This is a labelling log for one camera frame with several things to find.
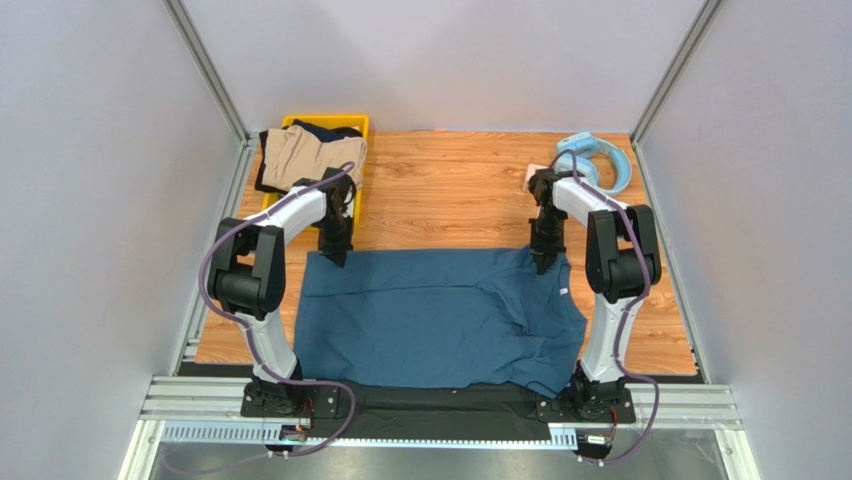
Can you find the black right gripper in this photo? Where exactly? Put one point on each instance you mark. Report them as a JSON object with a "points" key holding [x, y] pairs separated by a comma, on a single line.
{"points": [[548, 243]]}

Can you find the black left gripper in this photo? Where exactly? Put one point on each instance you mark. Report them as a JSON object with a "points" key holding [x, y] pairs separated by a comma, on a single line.
{"points": [[337, 251]]}

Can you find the blue t-shirt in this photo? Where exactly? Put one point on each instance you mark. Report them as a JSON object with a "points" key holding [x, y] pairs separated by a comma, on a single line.
{"points": [[439, 318]]}

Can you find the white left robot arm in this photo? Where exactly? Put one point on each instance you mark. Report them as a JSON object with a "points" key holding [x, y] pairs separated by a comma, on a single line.
{"points": [[242, 278]]}

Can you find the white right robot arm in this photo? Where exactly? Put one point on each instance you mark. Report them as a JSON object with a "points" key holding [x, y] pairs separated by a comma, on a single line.
{"points": [[622, 263]]}

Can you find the pink power adapter cube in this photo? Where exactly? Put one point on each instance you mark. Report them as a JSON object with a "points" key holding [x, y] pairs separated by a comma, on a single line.
{"points": [[531, 170]]}

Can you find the black folded t-shirt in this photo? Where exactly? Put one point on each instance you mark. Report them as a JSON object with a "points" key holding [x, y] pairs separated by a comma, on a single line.
{"points": [[293, 160]]}

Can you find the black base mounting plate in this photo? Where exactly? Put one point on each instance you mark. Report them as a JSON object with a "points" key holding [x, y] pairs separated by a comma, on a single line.
{"points": [[479, 412]]}

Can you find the aluminium left corner post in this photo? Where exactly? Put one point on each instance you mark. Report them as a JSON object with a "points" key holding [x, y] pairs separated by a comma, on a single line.
{"points": [[192, 39]]}

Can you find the aluminium corner post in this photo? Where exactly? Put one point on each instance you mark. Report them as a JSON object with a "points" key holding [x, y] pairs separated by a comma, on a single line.
{"points": [[192, 39], [697, 31]]}

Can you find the aluminium front frame rail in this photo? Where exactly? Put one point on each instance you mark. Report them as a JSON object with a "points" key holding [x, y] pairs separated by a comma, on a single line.
{"points": [[217, 409]]}

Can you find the aluminium right corner post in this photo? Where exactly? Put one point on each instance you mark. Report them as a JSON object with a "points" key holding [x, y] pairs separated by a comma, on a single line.
{"points": [[697, 31]]}

